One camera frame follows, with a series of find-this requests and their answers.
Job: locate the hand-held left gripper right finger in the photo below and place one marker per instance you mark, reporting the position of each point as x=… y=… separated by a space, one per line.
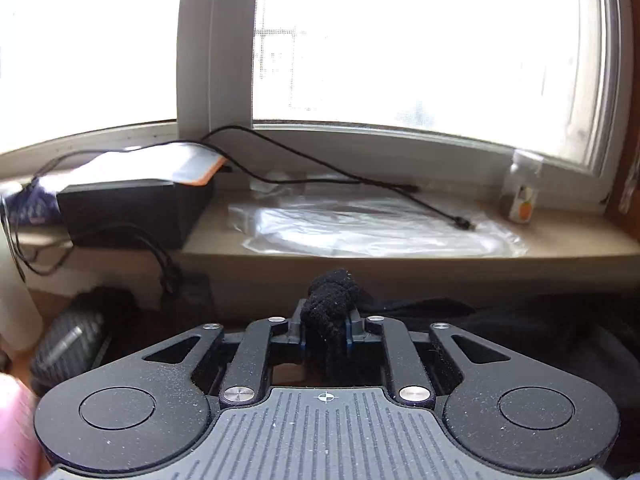
x=356 y=332

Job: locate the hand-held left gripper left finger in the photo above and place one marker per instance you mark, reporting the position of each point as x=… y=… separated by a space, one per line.
x=296 y=332

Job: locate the black pants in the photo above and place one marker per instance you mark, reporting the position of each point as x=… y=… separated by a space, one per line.
x=330 y=300

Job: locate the clear plastic bag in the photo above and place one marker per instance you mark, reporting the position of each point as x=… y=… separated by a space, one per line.
x=375 y=230

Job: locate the black power adapter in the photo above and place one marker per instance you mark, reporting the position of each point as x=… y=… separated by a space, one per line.
x=192 y=295

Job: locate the black box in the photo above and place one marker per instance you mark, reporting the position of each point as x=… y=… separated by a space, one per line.
x=125 y=210

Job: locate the small orange-label bottle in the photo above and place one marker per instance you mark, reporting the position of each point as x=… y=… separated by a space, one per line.
x=522 y=200

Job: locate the white orange-edged packet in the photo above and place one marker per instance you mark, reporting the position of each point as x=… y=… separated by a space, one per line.
x=165 y=162

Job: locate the black textured case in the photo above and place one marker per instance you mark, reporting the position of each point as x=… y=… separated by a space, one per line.
x=65 y=340

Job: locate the green-lid white bottle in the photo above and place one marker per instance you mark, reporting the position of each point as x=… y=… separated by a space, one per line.
x=15 y=300

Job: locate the purple patterned packet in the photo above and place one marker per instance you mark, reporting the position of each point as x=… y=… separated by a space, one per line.
x=35 y=205

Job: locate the pink tissue box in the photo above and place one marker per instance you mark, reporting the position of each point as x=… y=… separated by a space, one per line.
x=17 y=425

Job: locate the brown wooden window trim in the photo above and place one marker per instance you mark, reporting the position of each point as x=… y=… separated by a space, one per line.
x=625 y=85

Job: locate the white window frame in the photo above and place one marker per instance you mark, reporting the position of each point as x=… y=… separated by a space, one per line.
x=210 y=60

